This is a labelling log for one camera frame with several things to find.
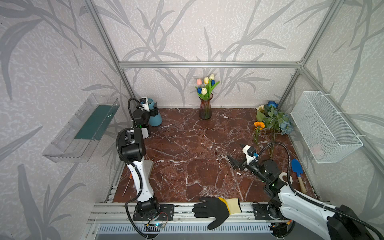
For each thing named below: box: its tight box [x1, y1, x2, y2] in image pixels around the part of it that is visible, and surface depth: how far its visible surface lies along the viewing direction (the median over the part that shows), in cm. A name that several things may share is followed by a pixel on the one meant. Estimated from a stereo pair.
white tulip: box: [208, 73, 221, 98], surface depth 98 cm
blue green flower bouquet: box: [256, 100, 295, 159], surface depth 106 cm
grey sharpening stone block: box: [144, 160, 154, 181], surface depth 88 cm
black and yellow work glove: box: [192, 197, 242, 230], surface depth 75 cm
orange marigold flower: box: [253, 121, 265, 145], surface depth 107 cm
